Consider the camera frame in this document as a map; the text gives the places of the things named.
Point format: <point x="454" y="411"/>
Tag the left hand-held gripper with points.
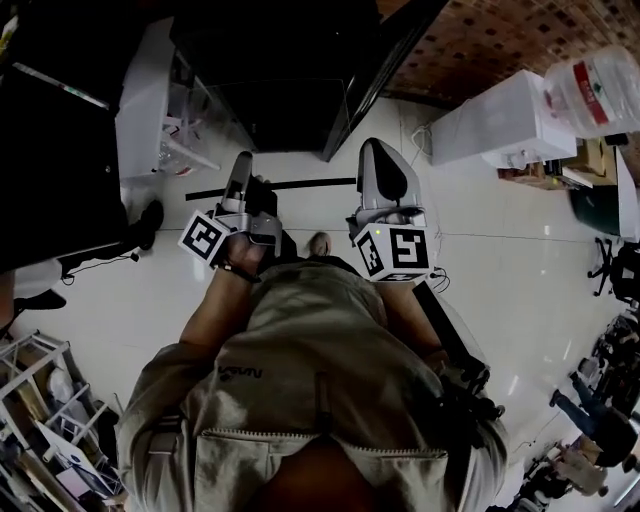
<point x="260" y="227"/>

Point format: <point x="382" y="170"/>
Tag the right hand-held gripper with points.
<point x="407" y="250"/>

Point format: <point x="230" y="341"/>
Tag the person's left forearm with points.
<point x="220" y="310"/>

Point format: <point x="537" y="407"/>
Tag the person's right forearm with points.
<point x="407" y="320"/>

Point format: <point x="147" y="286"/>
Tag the white fridge door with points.
<point x="142" y="100"/>

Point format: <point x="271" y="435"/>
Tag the person's left hand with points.
<point x="245" y="255"/>

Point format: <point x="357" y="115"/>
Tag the person's right leg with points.
<point x="320" y="245"/>

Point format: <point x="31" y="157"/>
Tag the white chest appliance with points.
<point x="500" y="120"/>

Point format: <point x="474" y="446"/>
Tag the black cabinet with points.
<point x="55" y="170"/>

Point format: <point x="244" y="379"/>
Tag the cardboard box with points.
<point x="595" y="160"/>

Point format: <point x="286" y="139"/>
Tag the person's beige shirt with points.
<point x="310" y="380"/>

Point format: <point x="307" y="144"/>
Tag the dark green board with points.
<point x="595" y="210"/>

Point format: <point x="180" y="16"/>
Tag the clear water jug red label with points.
<point x="600" y="90"/>

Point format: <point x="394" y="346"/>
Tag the black office chair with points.
<point x="620" y="270"/>

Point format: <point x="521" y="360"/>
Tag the white metal rack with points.
<point x="50" y="400"/>

